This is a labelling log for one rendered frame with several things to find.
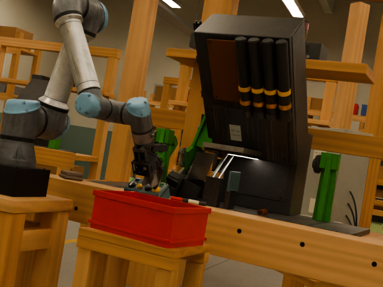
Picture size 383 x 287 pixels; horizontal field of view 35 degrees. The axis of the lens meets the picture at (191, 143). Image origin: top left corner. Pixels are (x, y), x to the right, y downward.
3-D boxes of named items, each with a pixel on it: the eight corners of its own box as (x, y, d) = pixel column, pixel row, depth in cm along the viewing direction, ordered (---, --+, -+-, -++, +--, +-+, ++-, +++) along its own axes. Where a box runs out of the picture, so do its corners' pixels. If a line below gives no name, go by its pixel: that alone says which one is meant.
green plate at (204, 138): (204, 163, 234) (225, 114, 232) (186, 154, 238) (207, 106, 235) (215, 164, 245) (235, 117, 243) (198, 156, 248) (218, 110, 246)
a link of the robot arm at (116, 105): (91, 95, 202) (118, 99, 197) (110, 100, 212) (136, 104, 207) (87, 118, 201) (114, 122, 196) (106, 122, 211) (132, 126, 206)
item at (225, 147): (243, 156, 209) (244, 147, 209) (201, 150, 216) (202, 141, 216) (276, 162, 244) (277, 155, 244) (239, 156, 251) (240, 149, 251)
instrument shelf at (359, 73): (365, 73, 236) (367, 63, 236) (165, 56, 275) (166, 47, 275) (374, 84, 259) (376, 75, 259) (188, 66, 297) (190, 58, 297)
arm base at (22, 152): (19, 167, 197) (24, 137, 197) (-20, 161, 201) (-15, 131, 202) (44, 168, 211) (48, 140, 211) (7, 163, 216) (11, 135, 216)
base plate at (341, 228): (350, 240, 200) (350, 234, 200) (81, 184, 247) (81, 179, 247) (369, 233, 238) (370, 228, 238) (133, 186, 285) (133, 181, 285)
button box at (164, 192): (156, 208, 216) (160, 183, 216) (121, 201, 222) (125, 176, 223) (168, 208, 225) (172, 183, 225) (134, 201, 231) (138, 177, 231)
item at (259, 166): (288, 216, 235) (302, 130, 236) (218, 201, 248) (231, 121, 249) (300, 214, 252) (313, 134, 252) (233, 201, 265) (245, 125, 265)
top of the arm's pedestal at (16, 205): (12, 213, 185) (14, 201, 185) (-65, 195, 198) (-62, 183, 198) (72, 210, 214) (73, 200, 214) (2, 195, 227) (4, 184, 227)
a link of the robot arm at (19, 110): (-9, 132, 204) (-2, 93, 204) (19, 136, 216) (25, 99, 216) (18, 136, 198) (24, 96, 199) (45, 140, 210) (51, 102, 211)
